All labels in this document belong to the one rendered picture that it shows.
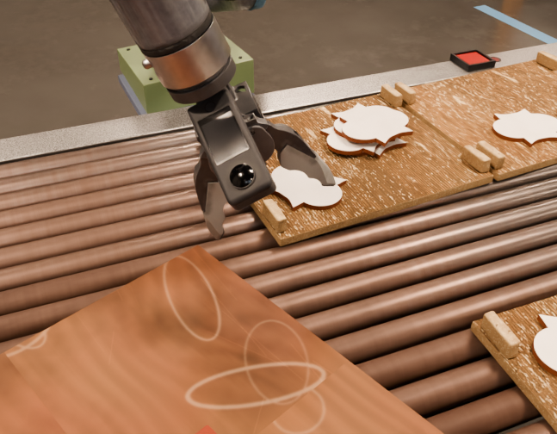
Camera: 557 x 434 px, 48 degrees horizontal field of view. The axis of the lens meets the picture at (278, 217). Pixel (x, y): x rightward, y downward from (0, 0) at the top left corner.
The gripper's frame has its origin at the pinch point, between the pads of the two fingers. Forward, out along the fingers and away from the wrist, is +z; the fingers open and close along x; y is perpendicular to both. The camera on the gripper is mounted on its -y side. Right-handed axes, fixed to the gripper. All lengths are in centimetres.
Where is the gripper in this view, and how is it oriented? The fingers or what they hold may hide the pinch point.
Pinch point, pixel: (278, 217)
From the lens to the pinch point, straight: 73.1
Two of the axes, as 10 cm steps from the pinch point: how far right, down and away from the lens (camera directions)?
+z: 3.7, 6.5, 6.6
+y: -2.3, -6.3, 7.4
